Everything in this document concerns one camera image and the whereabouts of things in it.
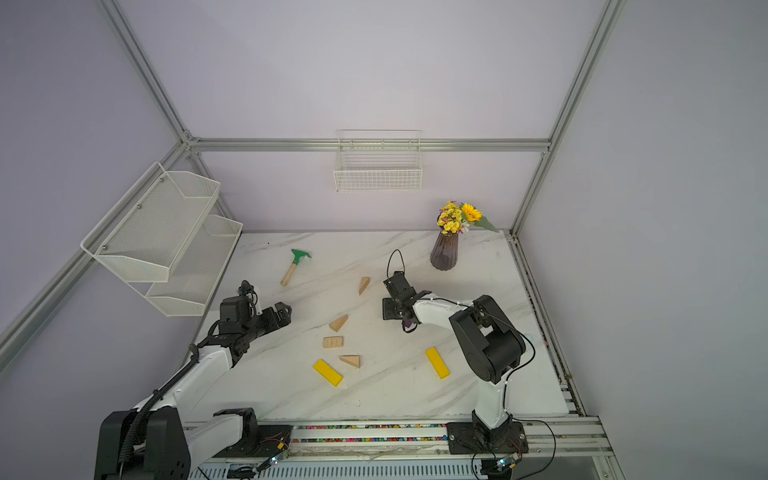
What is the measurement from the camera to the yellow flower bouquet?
35.5 inches

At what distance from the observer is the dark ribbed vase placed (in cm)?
100

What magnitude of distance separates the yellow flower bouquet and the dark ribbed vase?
5 centimetres
